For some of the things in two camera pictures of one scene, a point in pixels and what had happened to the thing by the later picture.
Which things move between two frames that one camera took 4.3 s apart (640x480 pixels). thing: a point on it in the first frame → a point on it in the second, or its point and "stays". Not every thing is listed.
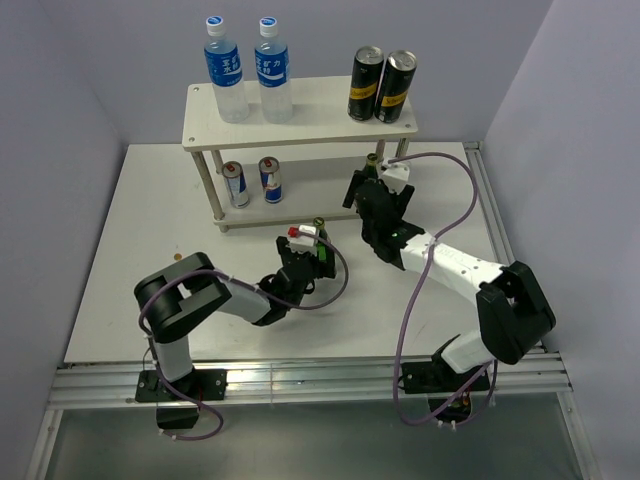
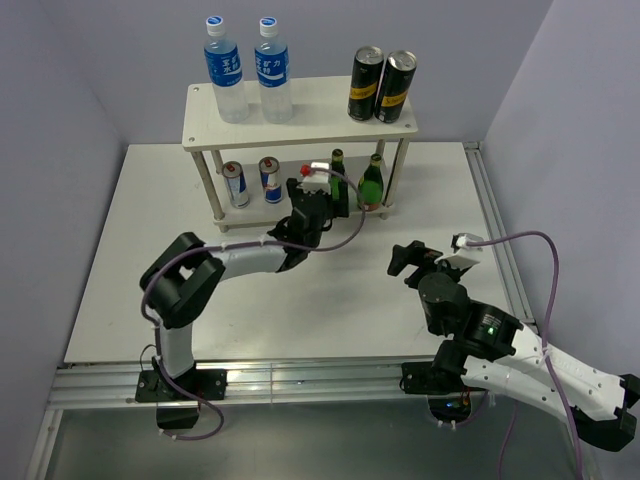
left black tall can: (365, 81) stays
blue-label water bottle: (272, 62) stays
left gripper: (284, 251) → (294, 192)
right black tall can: (397, 76) stays
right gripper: (401, 201) → (414, 253)
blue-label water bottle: (224, 67) stays
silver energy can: (233, 173) stays
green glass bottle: (325, 260) → (339, 191)
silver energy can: (269, 168) stays
